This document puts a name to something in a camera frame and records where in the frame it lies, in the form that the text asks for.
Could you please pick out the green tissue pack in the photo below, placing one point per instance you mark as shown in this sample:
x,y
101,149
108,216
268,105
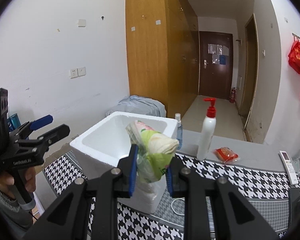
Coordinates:
x,y
155,151

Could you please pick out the dark brown door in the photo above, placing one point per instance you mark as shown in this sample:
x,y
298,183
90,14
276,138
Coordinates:
x,y
216,64

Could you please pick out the black smartphone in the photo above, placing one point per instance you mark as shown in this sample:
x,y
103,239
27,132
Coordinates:
x,y
294,206

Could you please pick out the houndstooth table mat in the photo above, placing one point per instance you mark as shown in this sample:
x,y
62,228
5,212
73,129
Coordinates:
x,y
267,192

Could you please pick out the person's left hand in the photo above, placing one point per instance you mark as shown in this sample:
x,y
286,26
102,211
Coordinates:
x,y
6,180

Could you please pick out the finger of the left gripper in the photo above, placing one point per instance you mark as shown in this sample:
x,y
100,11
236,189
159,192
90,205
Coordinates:
x,y
43,142
41,121

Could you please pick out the white remote control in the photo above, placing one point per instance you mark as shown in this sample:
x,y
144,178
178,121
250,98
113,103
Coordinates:
x,y
292,176

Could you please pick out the red snack packet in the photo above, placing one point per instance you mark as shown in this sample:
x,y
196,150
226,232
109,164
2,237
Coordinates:
x,y
226,155

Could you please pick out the white styrofoam box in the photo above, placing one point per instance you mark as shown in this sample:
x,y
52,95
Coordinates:
x,y
100,148

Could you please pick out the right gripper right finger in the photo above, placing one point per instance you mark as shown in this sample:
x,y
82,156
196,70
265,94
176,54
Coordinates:
x,y
214,206

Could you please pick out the wall socket pair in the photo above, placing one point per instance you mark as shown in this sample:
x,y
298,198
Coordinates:
x,y
77,72

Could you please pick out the wooden door frame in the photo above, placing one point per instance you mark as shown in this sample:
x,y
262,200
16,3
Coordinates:
x,y
251,70

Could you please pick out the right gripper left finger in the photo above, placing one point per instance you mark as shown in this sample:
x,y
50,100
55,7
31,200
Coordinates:
x,y
88,208

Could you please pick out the wall hook rack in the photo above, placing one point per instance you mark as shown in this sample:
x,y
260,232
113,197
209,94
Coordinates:
x,y
296,37

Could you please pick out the red fire extinguisher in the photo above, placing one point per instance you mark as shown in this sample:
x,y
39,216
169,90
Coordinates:
x,y
233,95

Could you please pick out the white wall switch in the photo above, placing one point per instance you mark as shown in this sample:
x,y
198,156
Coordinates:
x,y
81,23

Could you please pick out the blue spray bottle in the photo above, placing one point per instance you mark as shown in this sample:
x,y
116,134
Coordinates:
x,y
179,129

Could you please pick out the wooden wardrobe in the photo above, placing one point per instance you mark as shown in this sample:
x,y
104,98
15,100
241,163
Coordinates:
x,y
162,41

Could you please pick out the white red pump bottle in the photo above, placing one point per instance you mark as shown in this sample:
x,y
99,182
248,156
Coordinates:
x,y
208,129

